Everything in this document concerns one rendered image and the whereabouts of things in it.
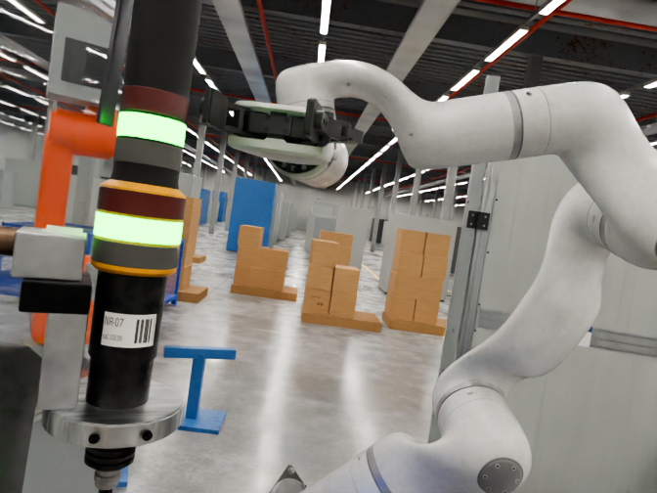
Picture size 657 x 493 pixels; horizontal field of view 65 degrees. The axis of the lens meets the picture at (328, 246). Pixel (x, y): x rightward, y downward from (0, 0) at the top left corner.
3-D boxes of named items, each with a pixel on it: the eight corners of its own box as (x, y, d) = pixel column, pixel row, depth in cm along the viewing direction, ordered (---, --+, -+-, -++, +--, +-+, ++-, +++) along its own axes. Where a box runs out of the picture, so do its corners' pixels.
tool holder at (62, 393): (-17, 458, 22) (10, 234, 22) (4, 397, 29) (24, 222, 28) (193, 445, 26) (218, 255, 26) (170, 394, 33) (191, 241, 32)
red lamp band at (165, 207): (98, 210, 25) (101, 185, 24) (95, 206, 28) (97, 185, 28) (191, 222, 26) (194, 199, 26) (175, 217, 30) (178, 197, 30)
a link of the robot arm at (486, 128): (509, 25, 64) (268, 60, 65) (526, 154, 64) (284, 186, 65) (489, 52, 73) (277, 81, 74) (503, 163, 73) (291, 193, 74)
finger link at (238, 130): (268, 142, 54) (256, 133, 49) (225, 136, 55) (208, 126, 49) (272, 115, 54) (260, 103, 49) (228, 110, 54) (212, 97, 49)
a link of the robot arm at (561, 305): (431, 458, 80) (414, 395, 96) (496, 485, 82) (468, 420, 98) (633, 173, 66) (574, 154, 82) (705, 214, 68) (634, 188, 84)
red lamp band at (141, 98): (122, 106, 25) (125, 80, 25) (116, 113, 28) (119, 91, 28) (192, 120, 26) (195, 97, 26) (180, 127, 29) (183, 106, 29)
